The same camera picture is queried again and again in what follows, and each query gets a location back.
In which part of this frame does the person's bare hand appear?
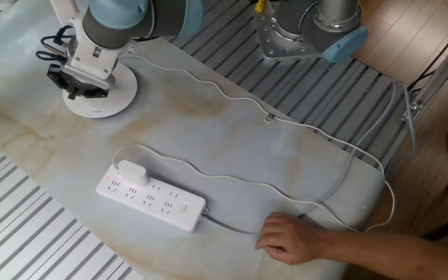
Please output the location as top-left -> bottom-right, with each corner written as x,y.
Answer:
254,212 -> 328,266

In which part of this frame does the white power strip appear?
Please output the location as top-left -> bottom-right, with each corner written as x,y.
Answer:
96,163 -> 208,233

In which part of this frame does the black floor cable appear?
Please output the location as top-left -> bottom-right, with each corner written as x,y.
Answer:
406,15 -> 448,93

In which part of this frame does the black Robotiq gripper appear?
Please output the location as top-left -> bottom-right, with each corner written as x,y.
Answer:
46,63 -> 111,101

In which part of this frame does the white desk lamp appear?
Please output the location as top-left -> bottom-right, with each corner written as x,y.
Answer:
48,0 -> 138,120

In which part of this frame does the white power adapter plug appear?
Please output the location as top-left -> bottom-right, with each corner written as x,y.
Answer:
117,159 -> 150,187

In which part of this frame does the aluminium frame rail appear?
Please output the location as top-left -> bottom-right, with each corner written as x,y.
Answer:
401,26 -> 448,121

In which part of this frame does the thin white lamp cord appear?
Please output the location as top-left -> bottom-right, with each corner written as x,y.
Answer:
111,54 -> 397,234

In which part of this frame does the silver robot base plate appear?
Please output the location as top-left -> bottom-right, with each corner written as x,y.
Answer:
254,2 -> 328,62

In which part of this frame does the person's bare forearm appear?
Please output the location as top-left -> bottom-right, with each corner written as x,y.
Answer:
323,229 -> 448,280

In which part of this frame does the grey power strip cable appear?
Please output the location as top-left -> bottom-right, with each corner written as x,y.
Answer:
202,81 -> 418,236

